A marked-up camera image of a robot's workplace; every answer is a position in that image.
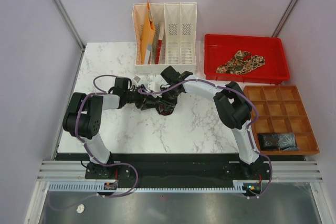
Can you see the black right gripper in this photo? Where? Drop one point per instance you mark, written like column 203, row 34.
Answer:
column 162, row 96

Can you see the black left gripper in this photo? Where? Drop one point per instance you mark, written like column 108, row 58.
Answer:
column 142, row 97

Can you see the dark red patterned tie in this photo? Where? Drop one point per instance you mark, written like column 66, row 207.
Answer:
column 162, row 107

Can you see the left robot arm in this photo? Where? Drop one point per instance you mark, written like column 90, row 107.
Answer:
column 84, row 112

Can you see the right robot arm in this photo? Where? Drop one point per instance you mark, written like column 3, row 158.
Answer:
column 232, row 107

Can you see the grey folder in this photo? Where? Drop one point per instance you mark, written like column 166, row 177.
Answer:
column 148, row 52

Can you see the orange envelope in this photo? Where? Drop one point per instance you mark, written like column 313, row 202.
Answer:
column 148, row 31

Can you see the red white booklet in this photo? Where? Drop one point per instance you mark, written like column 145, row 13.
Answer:
column 159, row 42

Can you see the red plastic bin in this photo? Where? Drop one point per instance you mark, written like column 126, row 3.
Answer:
column 219, row 49

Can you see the white file organizer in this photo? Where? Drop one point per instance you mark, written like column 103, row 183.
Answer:
column 178, row 45

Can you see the floral cream patterned tie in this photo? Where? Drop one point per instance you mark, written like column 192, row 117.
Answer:
column 241, row 63

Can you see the dark rolled tie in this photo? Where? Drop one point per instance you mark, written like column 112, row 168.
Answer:
column 268, row 141

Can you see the brown compartment tray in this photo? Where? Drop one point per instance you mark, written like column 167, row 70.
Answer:
column 280, row 110

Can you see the blue-grey rolled tie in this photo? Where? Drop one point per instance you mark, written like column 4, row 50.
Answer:
column 287, row 142

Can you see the crumpled white paper ball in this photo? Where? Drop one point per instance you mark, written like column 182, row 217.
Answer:
column 80, row 209

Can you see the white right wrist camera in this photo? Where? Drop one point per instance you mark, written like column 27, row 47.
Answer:
column 153, row 87

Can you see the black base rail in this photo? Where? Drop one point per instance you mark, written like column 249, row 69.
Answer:
column 179, row 169

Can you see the white cable duct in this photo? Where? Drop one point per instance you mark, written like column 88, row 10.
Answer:
column 118, row 187

